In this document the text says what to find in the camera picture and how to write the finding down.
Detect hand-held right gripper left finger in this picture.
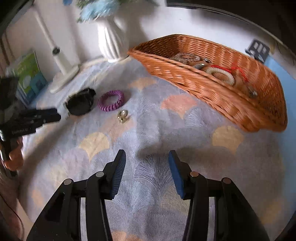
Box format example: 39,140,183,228
26,149,127,241

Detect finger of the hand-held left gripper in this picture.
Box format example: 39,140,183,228
23,108,62,131

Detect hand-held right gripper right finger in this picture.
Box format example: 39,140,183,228
168,150,270,241

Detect black hair clip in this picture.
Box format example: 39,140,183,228
64,88,97,116

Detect purple spiral hair tie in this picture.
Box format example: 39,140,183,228
98,90,125,113

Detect small gold rings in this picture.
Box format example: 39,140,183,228
117,110,129,124

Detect brown wicker basket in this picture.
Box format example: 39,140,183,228
127,34,288,133

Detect cream spiral hair tie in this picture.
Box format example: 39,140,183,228
205,65,236,86

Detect small silver metal charm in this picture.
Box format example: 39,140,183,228
193,59,211,70

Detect red cord necklace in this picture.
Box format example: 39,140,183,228
221,65,258,98

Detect person's left hand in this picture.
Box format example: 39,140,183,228
4,136,24,177

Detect shell pattern blanket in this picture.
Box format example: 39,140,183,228
18,56,292,241

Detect green cover book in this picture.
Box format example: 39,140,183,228
10,50,48,105

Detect white desk lamp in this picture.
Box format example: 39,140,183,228
30,0,80,94

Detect white ribbed vase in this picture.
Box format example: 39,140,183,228
97,17,130,63

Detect blue and white flower bouquet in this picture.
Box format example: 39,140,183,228
62,0,140,24

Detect grey metal stand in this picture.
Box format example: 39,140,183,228
245,39,271,64

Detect black wall television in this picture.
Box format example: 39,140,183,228
166,0,286,45

